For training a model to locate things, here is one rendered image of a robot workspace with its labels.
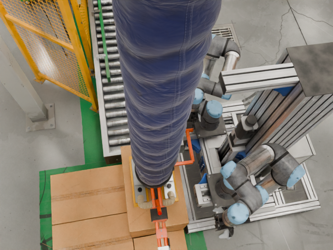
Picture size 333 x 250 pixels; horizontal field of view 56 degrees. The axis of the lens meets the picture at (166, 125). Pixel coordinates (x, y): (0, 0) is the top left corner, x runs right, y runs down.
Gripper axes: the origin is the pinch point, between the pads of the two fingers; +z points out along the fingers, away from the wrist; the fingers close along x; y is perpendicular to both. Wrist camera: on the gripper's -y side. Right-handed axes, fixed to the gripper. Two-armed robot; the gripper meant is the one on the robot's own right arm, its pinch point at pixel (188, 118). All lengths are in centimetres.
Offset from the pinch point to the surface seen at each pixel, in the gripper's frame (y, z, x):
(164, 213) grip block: 55, 9, -23
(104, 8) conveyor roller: -171, 76, -51
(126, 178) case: 25, 35, -44
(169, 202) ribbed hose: 48, 16, -18
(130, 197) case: 38, 35, -42
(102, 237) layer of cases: 58, 75, -67
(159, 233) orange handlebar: 66, 10, -27
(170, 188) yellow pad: 38.3, 21.7, -15.5
